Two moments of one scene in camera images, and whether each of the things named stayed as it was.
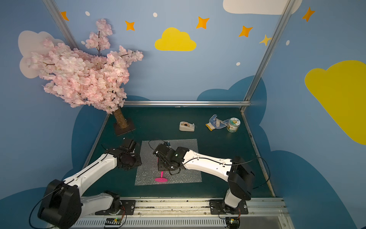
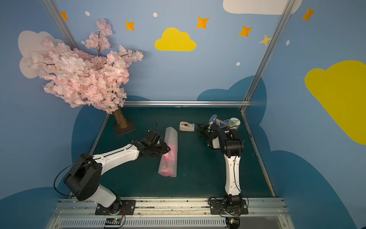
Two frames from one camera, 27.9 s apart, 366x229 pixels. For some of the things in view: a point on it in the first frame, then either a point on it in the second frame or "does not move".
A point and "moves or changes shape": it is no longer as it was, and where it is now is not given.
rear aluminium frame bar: [215, 103] does not move
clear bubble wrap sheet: [147, 172] moves or changes shape
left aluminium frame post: [58, 18] does not move
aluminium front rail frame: [189, 213] does not move
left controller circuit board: [113, 221] does not move
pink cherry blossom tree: [86, 78] does not move
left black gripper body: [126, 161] to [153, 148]
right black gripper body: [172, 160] to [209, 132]
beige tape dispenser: [186, 126] does not move
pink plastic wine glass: [161, 179] moves or changes shape
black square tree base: [120, 130] does not move
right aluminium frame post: [286, 12] does not move
